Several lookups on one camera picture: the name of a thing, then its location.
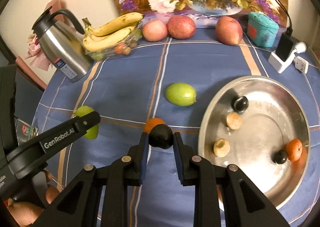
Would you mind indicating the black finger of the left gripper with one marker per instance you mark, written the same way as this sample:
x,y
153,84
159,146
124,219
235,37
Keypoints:
x,y
77,128

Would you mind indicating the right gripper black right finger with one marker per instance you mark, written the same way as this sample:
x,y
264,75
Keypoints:
x,y
223,194

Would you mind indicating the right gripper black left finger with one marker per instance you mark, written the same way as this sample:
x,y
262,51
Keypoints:
x,y
106,187

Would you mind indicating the oblong green fruit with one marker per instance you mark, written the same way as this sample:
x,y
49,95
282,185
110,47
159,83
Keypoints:
x,y
92,130

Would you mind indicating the small yellow round fruit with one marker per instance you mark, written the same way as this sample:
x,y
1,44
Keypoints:
x,y
221,148

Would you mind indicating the orange tangerine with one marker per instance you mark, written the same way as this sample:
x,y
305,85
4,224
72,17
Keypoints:
x,y
151,123
294,150

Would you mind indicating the tan round fruit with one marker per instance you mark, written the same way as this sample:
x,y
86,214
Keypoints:
x,y
234,121

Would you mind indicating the person's left hand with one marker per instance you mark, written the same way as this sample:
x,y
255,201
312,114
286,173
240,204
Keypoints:
x,y
25,212

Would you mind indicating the clear glass cup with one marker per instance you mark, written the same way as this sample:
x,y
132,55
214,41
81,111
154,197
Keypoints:
x,y
24,132

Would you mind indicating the stainless steel thermos jug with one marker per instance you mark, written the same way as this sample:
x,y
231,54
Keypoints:
x,y
56,33

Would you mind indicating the large stainless steel basin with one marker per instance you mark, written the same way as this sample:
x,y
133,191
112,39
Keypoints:
x,y
273,118

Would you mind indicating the lower yellow banana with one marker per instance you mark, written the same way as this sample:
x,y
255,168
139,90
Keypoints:
x,y
94,43

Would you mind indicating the yellow banana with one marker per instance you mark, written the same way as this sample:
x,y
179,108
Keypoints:
x,y
115,24
94,43

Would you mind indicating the clear plastic fruit tray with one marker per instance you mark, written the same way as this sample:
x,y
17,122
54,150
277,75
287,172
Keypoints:
x,y
122,49

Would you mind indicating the blue plaid tablecloth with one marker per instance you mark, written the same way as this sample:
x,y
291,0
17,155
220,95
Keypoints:
x,y
128,92

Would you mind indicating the round green fruit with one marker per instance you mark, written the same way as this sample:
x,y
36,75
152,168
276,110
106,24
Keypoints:
x,y
181,94

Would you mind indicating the upper yellow banana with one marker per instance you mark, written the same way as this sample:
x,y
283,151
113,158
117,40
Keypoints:
x,y
115,24

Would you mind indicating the pale pink apple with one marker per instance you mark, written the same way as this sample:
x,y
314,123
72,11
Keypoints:
x,y
155,30

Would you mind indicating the white power strip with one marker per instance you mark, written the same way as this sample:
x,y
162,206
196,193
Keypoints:
x,y
278,64

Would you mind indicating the white plug adapter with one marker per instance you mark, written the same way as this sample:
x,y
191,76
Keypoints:
x,y
301,64

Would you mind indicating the red apple middle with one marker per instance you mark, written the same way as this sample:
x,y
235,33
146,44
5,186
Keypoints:
x,y
181,27

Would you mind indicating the red apple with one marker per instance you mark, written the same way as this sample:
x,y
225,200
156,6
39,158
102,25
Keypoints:
x,y
181,27
229,31

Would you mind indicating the black power adapter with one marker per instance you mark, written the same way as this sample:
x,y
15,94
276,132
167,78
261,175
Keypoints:
x,y
286,45

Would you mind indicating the teal tin box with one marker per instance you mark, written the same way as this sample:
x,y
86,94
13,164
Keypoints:
x,y
261,29

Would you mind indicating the red apple right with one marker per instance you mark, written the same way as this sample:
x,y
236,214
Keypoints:
x,y
229,31

